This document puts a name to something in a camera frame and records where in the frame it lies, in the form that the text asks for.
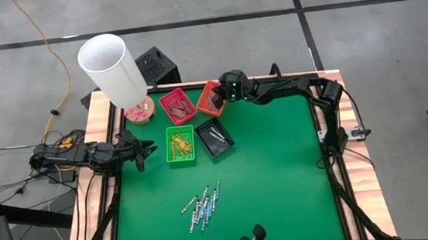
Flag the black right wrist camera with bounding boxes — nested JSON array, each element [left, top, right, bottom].
[[219, 69, 247, 86]]

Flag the white crayon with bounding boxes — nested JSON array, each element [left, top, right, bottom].
[[207, 129, 224, 145]]

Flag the black floor cables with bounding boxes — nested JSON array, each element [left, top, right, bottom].
[[0, 126, 94, 205]]

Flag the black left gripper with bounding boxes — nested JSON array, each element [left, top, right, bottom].
[[113, 139, 161, 175]]

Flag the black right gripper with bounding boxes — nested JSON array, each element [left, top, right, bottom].
[[211, 81, 255, 111]]

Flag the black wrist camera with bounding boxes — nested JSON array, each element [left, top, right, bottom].
[[115, 129, 138, 145], [219, 69, 247, 86]]

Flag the green plastic basket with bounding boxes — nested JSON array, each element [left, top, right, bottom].
[[163, 123, 197, 165]]

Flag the red plastic basket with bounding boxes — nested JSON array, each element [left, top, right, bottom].
[[156, 86, 200, 128]]

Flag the black perforated box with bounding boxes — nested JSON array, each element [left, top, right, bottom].
[[75, 44, 184, 111]]

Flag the black plastic basket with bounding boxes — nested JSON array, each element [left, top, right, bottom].
[[193, 115, 237, 161]]

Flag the silver metal bracket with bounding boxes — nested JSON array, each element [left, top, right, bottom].
[[317, 124, 372, 144]]

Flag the orange plastic basket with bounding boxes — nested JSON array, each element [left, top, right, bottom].
[[193, 78, 234, 120]]

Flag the yellow floor cable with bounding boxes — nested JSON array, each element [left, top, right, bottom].
[[10, 0, 77, 146]]

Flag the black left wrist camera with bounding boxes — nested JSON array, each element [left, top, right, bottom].
[[115, 129, 138, 145]]

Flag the black table clamp handle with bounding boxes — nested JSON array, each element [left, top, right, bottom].
[[268, 62, 283, 81]]

